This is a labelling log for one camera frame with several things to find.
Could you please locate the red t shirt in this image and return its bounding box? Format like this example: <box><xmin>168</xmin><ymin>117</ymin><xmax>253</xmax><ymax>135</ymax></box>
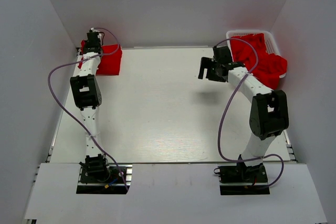
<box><xmin>80</xmin><ymin>40</ymin><xmax>122</xmax><ymax>76</ymax></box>

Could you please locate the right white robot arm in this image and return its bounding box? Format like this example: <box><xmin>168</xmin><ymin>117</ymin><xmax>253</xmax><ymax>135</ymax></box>
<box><xmin>198</xmin><ymin>46</ymin><xmax>289</xmax><ymax>182</ymax></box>

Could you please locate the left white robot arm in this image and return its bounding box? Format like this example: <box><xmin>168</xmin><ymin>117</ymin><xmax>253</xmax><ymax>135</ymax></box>
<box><xmin>70</xmin><ymin>28</ymin><xmax>111</xmax><ymax>182</ymax></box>

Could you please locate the red shirts pile in basket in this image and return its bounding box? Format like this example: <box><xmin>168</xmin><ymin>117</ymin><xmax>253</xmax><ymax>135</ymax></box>
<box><xmin>230</xmin><ymin>33</ymin><xmax>287</xmax><ymax>90</ymax></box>

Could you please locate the white plastic basket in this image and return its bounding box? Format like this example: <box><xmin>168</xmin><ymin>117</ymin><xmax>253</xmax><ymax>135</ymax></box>
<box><xmin>226</xmin><ymin>30</ymin><xmax>286</xmax><ymax>78</ymax></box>

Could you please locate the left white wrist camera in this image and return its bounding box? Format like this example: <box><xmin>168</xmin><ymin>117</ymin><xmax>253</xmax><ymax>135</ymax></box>
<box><xmin>89</xmin><ymin>28</ymin><xmax>104</xmax><ymax>39</ymax></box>

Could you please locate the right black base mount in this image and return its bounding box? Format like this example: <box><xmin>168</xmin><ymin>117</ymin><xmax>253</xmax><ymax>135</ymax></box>
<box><xmin>214</xmin><ymin>163</ymin><xmax>270</xmax><ymax>196</ymax></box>

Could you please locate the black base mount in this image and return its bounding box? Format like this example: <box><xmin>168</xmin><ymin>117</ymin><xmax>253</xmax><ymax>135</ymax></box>
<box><xmin>76</xmin><ymin>165</ymin><xmax>133</xmax><ymax>195</ymax></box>
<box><xmin>214</xmin><ymin>163</ymin><xmax>270</xmax><ymax>196</ymax></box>

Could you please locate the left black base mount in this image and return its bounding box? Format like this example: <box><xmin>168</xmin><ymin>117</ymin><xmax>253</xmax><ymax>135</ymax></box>
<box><xmin>76</xmin><ymin>165</ymin><xmax>133</xmax><ymax>195</ymax></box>

